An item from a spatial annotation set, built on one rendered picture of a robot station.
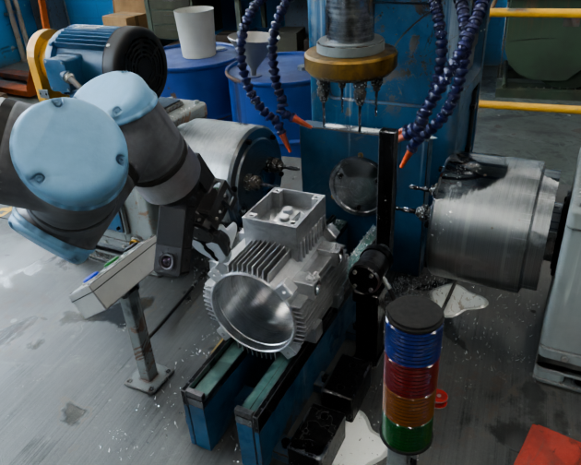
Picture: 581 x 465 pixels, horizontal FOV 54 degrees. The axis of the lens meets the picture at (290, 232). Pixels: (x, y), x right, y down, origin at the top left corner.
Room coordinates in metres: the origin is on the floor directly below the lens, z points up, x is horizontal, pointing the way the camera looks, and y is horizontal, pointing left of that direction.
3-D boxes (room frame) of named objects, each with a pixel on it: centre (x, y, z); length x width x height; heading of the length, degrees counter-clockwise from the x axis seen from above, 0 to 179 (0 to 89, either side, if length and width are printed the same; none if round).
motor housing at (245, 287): (0.82, 0.03, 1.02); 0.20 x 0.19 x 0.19; 152
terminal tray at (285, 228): (0.85, 0.01, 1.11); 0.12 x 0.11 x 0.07; 152
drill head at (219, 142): (1.25, 0.19, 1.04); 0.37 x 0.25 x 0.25; 62
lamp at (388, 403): (0.46, -0.12, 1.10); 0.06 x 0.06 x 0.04
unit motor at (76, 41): (1.36, 0.45, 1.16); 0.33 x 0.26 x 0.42; 62
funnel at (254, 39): (2.73, 0.11, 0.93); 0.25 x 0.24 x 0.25; 157
